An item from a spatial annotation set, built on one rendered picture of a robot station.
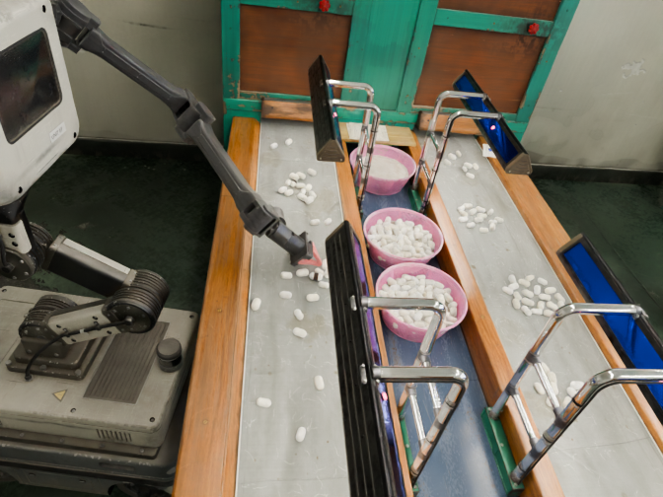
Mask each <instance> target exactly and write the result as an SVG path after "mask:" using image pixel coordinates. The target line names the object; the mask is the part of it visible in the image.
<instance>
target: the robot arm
mask: <svg viewBox="0 0 663 497"><path fill-rule="evenodd" d="M49 1H50V3H51V7H52V11H53V15H54V20H55V24H56V27H57V32H58V36H59V41H60V45H61V46H62V47H66V48H68V49H70V50H71V51H73V52H74V53H76V54H77V53H78V51H79V50H80V49H81V48H82V49H84V50H86V51H89V52H91V53H93V54H95V55H97V56H99V57H101V58H102V59H103V60H104V61H106V62H107V63H109V64H110V65H111V66H113V67H114V68H116V69H117V70H119V71H120V72H121V73H123V74H124V75H126V76H127V77H129V78H130V79H131V80H133V81H134V82H136V83H137V84H139V85H140V86H141V87H143V88H144V89H146V90H147V91H149V92H150V93H151V94H153V95H154V96H156V97H157V98H159V99H160V100H161V101H162V102H164V103H165V104H166V105H167V106H168V107H169V108H170V109H171V111H172V113H173V116H174V119H175V122H176V124H177V125H176V126H175V129H176V131H177V132H178V134H179V135H180V137H181V138H182V140H183V141H184V142H185V143H186V144H189V145H191V144H192V143H193V142H195V143H196V145H197V146H198V147H199V149H200V150H201V152H202V153H203V155H204V156H205V157H206V159H207V160H208V162H209V163H210V165H211V166H212V168H213V169H214V171H215V172H216V174H217V175H218V176H219V177H220V179H221V180H222V182H223V183H224V184H225V186H226V187H227V189H228V190H229V192H230V194H231V195H232V197H233V199H234V201H235V204H236V207H237V209H238V210H239V212H240V214H239V216H240V217H241V219H242V220H243V222H244V223H245V224H244V228H245V229H246V231H248V232H249V233H250V234H252V235H253V236H254V235H256V236H257V237H259V238H260V237H261V236H263V235H264V234H265V235H266V236H267V237H268V238H269V239H271V240H272V241H273V242H275V243H276V244H278V245H279V246H280V247H282V248H283V249H285V250H286V251H287V252H289V253H290V264H291V265H292V266H294V267H295V266H296V265H298V264H310V265H316V266H321V265H322V264H323V263H322V261H321V259H320V256H319V254H318V252H317V249H316V247H315V244H314V243H313V242H312V241H308V239H307V235H308V233H307V232H306V231H304V232H303V233H302V234H300V235H299V236H298V235H297V234H296V233H294V232H293V231H292V230H290V229H289V228H288V227H287V226H286V221H285V217H284V213H283V210H282V209H281V208H279V207H276V206H272V205H270V204H269V205H267V203H266V202H265V201H263V199H262V198H261V196H260V195H259V194H257V193H256V192H255V191H254V190H253V189H252V188H251V187H250V185H249V184H248V183H247V181H246V180H245V178H244V177H243V175H242V174H241V172H240V171H239V170H238V168H237V167H236V165H235V164H234V162H233V161H232V160H231V158H230V157H229V155H228V154H227V152H226V151H225V150H224V148H223V147H222V145H221V144H220V142H219V141H218V139H217V138H216V136H215V134H214V132H213V130H212V126H211V124H212V122H213V121H214V120H215V117H214V116H213V115H212V113H211V112H210V110H209V109H208V108H207V106H206V105H205V104H203V103H202V102H198V101H197V99H196V98H195V97H194V95H193V94H192V92H191V91H189V90H188V89H187V88H185V89H182V88H179V87H177V86H175V85H173V84H172V83H170V82H168V81H167V80H166V79H164V78H163V77H162V76H160V75H159V74H158V73H156V72H155V71H154V70H152V69H151V68H149V67H148V66H147V65H145V64H144V63H143V62H141V61H140V60H139V59H137V58H136V57H135V56H133V55H132V54H131V53H129V52H128V51H127V50H125V49H124V48H123V47H121V46H120V45H119V44H117V43H116V42H115V41H113V40H112V39H111V38H109V37H108V36H107V35H106V34H105V33H104V32H103V31H102V30H101V29H100V28H99V26H100V25H101V20H100V19H99V18H98V17H97V16H95V15H94V14H93V13H92V12H90V11H89V9H88V8H87V7H86V6H85V5H84V4H83V3H81V2H80V1H79V0H49ZM85 27H86V28H85ZM84 28H85V29H84ZM83 29H84V30H83ZM76 37H77V39H75V38H76ZM313 257H314V258H315V259H316V260H313V259H312V258H313Z"/></svg>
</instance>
